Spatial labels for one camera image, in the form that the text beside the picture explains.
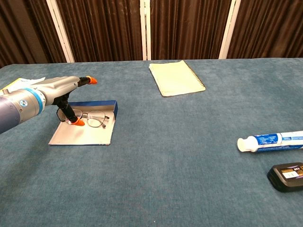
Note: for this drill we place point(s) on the white partition frame post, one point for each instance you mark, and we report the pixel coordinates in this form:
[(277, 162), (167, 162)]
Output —
[(227, 30), (145, 30), (60, 30)]

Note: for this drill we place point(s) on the thin-framed eyeglasses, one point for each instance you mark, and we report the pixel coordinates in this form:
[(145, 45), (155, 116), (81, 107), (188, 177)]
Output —
[(94, 118)]

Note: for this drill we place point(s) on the yellow spiral notebook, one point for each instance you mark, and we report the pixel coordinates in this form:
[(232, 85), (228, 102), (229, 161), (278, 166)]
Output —
[(177, 78)]

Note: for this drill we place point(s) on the black device with red clip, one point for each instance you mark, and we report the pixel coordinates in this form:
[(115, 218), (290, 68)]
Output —
[(287, 177)]

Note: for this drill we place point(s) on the left lavender robot arm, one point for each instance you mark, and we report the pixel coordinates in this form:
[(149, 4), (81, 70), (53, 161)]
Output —
[(16, 108)]

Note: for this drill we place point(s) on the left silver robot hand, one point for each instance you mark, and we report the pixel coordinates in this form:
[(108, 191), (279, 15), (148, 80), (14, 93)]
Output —
[(59, 87)]

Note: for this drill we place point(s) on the teal felt table mat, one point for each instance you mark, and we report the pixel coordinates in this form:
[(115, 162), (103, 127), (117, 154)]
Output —
[(165, 153)]

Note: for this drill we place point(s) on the white blue toothpaste tube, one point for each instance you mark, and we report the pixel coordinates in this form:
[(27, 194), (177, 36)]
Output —
[(270, 142)]

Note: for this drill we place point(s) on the white paper booklet stack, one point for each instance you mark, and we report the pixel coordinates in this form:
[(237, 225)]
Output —
[(26, 81)]

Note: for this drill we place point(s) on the dark brown curtain panel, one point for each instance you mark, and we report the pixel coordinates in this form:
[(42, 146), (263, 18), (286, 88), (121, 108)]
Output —
[(23, 28), (189, 28), (267, 28), (106, 28)]

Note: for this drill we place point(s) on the blue box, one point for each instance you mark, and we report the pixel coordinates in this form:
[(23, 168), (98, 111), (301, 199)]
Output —
[(82, 136)]

